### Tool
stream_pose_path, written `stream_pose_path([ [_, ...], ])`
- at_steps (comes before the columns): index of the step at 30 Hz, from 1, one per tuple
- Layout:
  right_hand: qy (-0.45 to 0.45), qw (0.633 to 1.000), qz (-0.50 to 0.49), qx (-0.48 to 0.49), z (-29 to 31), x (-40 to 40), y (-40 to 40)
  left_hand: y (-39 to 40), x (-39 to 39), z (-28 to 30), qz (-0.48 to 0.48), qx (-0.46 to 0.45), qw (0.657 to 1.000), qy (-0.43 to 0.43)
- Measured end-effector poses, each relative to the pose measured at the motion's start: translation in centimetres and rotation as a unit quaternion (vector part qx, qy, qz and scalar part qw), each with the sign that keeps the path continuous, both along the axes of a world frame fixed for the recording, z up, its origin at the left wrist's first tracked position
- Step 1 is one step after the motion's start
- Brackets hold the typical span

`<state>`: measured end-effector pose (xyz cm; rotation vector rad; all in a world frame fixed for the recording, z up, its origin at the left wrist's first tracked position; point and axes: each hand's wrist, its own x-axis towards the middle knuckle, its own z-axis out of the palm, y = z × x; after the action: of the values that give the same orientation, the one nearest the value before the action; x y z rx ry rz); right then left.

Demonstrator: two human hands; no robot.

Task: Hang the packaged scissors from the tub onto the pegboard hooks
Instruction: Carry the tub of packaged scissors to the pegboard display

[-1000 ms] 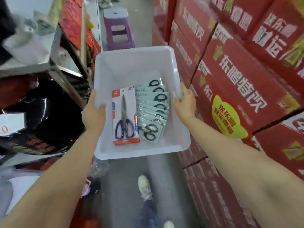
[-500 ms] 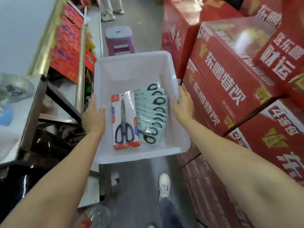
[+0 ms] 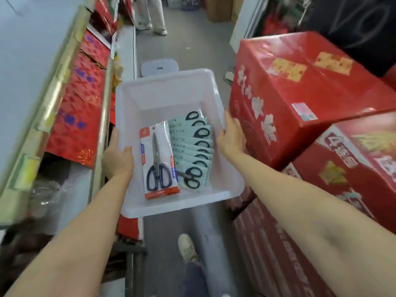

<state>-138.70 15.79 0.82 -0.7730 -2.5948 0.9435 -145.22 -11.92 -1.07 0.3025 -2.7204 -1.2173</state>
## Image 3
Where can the person's right hand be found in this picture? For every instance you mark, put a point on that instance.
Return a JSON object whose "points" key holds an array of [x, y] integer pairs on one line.
{"points": [[232, 140]]}

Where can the person's left hand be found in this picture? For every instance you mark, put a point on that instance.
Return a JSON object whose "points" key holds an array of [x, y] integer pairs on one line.
{"points": [[116, 160]]}

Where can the row of green scissors packs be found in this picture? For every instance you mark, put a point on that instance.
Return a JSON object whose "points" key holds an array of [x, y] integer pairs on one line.
{"points": [[191, 157]]}

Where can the white red scissors pack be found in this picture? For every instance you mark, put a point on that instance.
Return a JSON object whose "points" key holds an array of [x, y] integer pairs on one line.
{"points": [[165, 145]]}

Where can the white plastic bin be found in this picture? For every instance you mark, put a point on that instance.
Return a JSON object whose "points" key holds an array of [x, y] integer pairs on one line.
{"points": [[161, 92]]}

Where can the person's right forearm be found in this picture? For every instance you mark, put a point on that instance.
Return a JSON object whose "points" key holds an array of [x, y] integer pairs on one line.
{"points": [[309, 228]]}

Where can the person's left forearm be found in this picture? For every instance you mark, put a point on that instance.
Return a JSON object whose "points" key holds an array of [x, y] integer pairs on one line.
{"points": [[77, 244]]}

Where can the person's white left shoe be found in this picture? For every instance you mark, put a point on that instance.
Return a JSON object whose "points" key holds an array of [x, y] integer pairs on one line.
{"points": [[188, 247]]}

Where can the person's left leg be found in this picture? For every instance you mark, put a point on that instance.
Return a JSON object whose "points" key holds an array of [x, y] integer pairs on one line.
{"points": [[195, 281]]}

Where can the grey plastic stool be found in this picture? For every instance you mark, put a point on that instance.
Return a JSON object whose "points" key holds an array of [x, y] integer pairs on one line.
{"points": [[159, 66]]}

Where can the large red carton yellow labels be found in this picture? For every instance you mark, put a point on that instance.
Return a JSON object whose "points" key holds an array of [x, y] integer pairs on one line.
{"points": [[325, 89]]}

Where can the stack of red cartons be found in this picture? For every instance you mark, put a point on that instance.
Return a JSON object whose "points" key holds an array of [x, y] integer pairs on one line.
{"points": [[371, 188]]}

